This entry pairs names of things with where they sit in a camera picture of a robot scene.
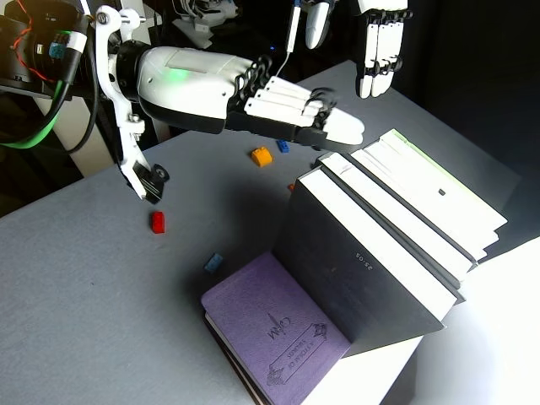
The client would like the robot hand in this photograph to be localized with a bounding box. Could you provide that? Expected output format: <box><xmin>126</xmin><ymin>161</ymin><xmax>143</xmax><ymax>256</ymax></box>
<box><xmin>135</xmin><ymin>45</ymin><xmax>366</xmax><ymax>152</ymax></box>
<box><xmin>304</xmin><ymin>0</ymin><xmax>413</xmax><ymax>99</ymax></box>

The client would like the black Let It Be book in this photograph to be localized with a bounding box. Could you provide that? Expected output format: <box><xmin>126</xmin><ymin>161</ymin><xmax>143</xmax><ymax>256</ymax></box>
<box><xmin>314</xmin><ymin>150</ymin><xmax>478</xmax><ymax>304</ymax></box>

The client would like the white stand base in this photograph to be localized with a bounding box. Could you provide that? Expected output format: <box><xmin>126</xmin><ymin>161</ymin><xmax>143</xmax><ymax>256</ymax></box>
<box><xmin>171</xmin><ymin>16</ymin><xmax>214</xmax><ymax>50</ymax></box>

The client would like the white robot part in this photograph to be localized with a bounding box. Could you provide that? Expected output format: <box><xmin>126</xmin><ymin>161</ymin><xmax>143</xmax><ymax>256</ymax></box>
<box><xmin>170</xmin><ymin>0</ymin><xmax>240</xmax><ymax>20</ymax></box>

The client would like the yellow toy brick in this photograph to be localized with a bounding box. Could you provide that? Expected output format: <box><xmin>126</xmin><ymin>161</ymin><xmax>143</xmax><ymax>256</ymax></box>
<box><xmin>251</xmin><ymin>146</ymin><xmax>273</xmax><ymax>169</ymax></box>

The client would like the green spine book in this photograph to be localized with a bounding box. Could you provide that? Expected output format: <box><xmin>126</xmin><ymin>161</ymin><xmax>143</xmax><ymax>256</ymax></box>
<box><xmin>378</xmin><ymin>127</ymin><xmax>509</xmax><ymax>244</ymax></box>

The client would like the white 1000 book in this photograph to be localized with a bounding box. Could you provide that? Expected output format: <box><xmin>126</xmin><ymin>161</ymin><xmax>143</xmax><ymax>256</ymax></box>
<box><xmin>349</xmin><ymin>145</ymin><xmax>490</xmax><ymax>267</ymax></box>

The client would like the black Most Excellent book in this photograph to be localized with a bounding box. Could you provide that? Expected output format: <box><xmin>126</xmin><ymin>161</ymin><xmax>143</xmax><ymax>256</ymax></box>
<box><xmin>272</xmin><ymin>170</ymin><xmax>460</xmax><ymax>359</ymax></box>

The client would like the grey table cloth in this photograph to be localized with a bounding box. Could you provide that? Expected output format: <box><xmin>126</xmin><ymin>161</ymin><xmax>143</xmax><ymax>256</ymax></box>
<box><xmin>0</xmin><ymin>59</ymin><xmax>540</xmax><ymax>405</ymax></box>

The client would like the purple embossed notebook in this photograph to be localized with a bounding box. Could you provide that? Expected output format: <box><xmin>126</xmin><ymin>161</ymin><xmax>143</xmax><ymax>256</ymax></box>
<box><xmin>201</xmin><ymin>251</ymin><xmax>351</xmax><ymax>405</ymax></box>

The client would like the white adapter with cable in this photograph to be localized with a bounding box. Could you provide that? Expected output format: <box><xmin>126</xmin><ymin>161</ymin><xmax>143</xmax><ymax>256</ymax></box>
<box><xmin>273</xmin><ymin>0</ymin><xmax>303</xmax><ymax>81</ymax></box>

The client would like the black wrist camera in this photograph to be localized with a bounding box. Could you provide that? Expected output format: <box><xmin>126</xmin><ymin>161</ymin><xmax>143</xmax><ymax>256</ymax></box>
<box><xmin>126</xmin><ymin>162</ymin><xmax>171</xmax><ymax>207</ymax></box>

